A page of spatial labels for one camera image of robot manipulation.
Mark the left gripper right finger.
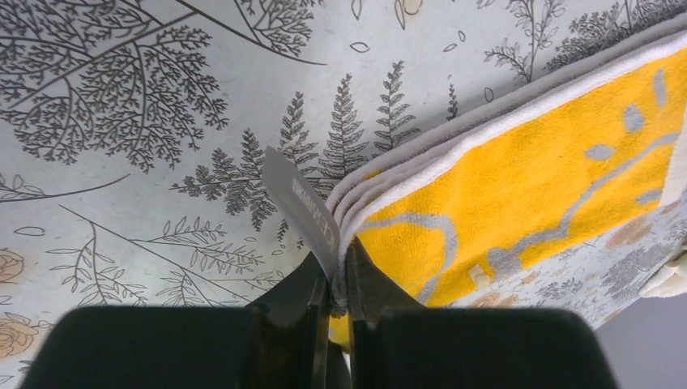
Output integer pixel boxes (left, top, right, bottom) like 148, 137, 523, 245
346, 240, 617, 388

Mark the yellow white towel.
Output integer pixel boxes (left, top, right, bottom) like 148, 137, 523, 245
261, 13, 687, 350

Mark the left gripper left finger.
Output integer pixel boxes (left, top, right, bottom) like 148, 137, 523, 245
22, 255, 328, 388

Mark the cream crumpled towel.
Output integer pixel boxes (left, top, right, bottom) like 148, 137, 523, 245
638, 252, 686, 298

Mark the floral tablecloth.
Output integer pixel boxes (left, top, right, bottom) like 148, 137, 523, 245
1, 1, 686, 388

